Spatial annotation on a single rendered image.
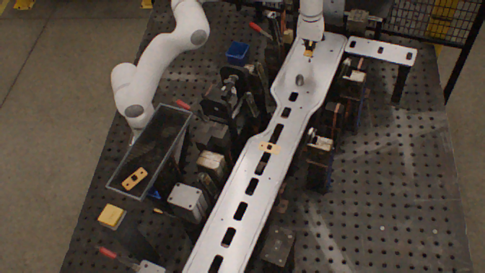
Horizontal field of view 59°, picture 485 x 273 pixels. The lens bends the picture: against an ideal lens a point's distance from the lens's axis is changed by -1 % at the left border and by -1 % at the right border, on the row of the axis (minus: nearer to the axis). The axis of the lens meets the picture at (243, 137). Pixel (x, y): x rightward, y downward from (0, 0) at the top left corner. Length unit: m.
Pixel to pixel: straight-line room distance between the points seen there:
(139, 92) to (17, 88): 2.30
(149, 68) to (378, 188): 1.05
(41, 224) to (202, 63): 1.45
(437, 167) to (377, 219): 0.36
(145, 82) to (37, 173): 1.75
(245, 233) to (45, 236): 1.72
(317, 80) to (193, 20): 0.62
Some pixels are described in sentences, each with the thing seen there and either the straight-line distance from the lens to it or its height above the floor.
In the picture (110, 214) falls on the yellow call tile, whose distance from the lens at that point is 1.43.
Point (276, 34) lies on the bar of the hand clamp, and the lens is 1.81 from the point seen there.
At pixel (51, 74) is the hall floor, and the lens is 3.77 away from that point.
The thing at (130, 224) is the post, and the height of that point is 1.08.
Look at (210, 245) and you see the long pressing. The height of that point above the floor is 1.00.
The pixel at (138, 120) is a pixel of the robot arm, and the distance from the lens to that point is 1.76.
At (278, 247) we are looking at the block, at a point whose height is 1.03.
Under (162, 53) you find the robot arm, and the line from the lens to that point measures 1.54.
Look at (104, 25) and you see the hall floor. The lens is 3.98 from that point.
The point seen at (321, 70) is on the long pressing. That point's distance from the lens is 1.84.
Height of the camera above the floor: 2.35
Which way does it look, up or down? 55 degrees down
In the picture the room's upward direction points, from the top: 11 degrees counter-clockwise
